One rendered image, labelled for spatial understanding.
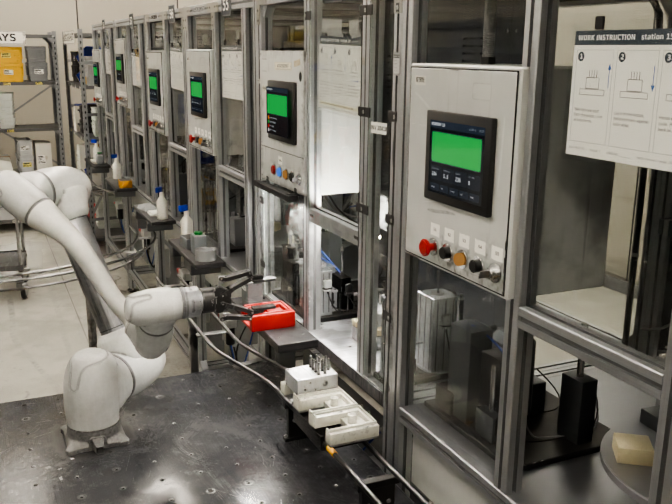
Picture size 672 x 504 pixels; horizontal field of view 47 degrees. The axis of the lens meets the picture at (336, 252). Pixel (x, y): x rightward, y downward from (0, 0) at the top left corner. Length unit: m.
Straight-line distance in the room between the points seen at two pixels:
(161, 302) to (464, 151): 0.99
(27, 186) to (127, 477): 0.89
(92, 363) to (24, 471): 0.34
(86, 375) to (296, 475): 0.67
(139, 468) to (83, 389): 0.28
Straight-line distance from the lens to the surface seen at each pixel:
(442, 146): 1.74
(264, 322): 2.66
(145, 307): 2.22
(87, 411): 2.44
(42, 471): 2.42
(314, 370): 2.30
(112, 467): 2.38
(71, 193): 2.57
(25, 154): 8.60
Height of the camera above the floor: 1.83
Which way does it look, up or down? 14 degrees down
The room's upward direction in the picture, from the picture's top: 1 degrees clockwise
